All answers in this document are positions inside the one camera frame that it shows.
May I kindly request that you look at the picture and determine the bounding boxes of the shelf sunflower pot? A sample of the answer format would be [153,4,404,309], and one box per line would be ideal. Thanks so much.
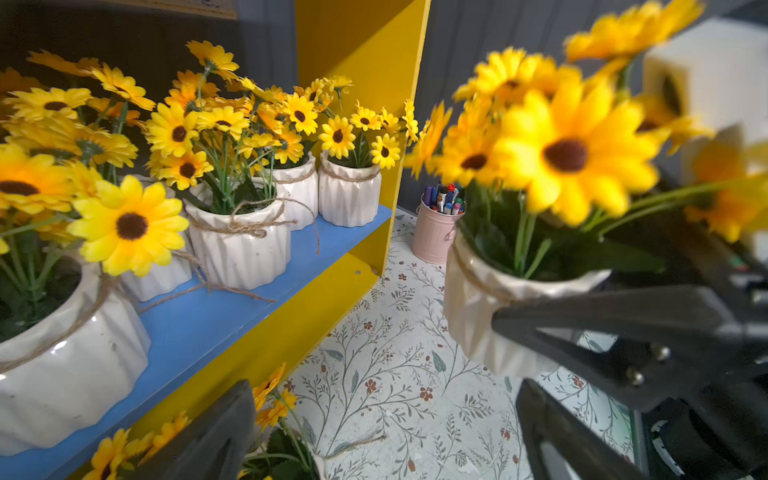
[1,50,192,307]
[235,75,353,230]
[145,40,318,290]
[1,143,188,456]
[318,99,419,227]
[83,365,324,479]
[405,1,767,377]

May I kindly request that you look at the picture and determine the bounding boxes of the floral patterned table mat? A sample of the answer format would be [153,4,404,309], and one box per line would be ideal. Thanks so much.
[286,210,531,479]

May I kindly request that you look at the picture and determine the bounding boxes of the yellow wooden shelf unit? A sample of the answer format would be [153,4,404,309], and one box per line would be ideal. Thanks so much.
[1,1,430,479]

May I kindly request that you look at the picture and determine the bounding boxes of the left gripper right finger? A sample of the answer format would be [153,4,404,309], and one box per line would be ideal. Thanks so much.
[516,378,646,480]

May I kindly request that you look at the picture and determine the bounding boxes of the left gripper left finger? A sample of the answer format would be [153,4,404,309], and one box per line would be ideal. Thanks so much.
[128,380,255,480]

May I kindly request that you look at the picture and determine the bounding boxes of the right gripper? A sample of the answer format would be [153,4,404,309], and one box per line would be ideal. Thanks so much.
[491,215,767,474]

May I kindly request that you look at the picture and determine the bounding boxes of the pink bucket with pens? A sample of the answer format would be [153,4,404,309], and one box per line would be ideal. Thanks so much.
[412,184,466,264]

